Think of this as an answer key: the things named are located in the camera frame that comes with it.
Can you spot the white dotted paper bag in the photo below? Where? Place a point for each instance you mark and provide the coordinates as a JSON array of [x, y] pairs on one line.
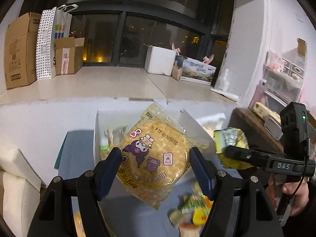
[[54, 24]]

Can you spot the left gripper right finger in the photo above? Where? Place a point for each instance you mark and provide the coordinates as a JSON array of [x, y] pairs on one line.
[[206, 174]]

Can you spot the white sofa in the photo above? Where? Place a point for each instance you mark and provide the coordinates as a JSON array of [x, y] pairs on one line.
[[20, 191]]

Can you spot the yellow-green chip bag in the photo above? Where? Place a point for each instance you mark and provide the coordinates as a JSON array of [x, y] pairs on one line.
[[230, 137]]

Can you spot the yellow tissue pack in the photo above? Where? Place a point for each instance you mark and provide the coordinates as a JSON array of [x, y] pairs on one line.
[[212, 123]]

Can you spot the printed landscape carton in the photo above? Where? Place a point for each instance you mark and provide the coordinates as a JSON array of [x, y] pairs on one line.
[[196, 71]]

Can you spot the white open storage box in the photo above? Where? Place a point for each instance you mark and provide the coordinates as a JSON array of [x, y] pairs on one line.
[[151, 125]]

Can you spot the green candy packet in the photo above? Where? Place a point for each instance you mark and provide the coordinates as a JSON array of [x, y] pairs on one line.
[[192, 203]]

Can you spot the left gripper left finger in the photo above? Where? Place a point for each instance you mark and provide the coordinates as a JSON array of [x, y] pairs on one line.
[[105, 172]]

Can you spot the white foam box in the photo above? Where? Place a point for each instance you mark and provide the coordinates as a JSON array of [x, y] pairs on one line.
[[159, 60]]

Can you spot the person's right hand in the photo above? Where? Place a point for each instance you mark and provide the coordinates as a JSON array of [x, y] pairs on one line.
[[300, 198]]

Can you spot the pink plush toy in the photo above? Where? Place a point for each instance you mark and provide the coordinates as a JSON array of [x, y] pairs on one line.
[[177, 50]]

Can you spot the wooden side shelf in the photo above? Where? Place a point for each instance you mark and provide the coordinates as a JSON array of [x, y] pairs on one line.
[[252, 126]]

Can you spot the white plastic bottle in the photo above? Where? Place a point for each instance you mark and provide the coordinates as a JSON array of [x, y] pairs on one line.
[[222, 82]]

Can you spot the small jelly cup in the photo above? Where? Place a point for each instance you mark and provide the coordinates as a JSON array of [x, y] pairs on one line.
[[177, 217]]

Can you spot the clear drawer organizer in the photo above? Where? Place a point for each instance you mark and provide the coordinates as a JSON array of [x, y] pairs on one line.
[[282, 80]]

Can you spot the yellow tissue box on shelf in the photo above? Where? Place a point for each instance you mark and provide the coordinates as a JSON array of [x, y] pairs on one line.
[[264, 112]]

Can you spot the white alarm clock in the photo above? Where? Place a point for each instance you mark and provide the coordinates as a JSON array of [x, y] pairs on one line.
[[274, 128]]

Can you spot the kuromi rice cracker pack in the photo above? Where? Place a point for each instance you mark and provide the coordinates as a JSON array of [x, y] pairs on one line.
[[150, 174]]

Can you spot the small open cardboard box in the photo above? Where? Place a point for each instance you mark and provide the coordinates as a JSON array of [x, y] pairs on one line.
[[68, 55]]

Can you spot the tall brown cardboard box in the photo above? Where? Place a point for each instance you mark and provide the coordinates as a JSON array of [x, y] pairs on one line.
[[20, 51]]

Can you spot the yellow cheese snack packet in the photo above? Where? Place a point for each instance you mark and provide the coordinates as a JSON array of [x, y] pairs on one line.
[[200, 215]]

